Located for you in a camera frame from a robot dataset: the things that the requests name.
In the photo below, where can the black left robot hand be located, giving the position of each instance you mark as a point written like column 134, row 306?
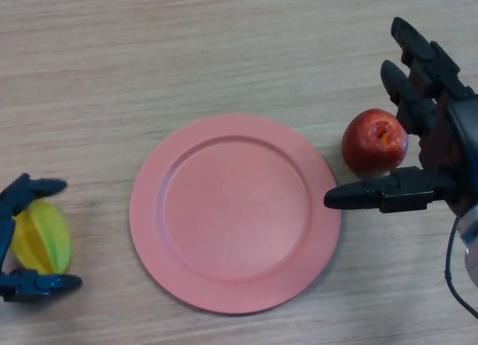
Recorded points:
column 26, row 283

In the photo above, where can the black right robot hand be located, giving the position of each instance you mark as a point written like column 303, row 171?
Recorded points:
column 444, row 143

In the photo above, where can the yellow green starfruit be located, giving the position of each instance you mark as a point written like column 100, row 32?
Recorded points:
column 45, row 240

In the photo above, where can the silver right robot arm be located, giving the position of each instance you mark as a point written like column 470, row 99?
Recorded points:
column 471, row 248

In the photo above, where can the pink round plate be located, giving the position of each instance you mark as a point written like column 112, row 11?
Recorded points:
column 235, row 214

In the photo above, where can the red apple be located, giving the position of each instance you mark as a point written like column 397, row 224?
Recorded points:
column 367, row 143

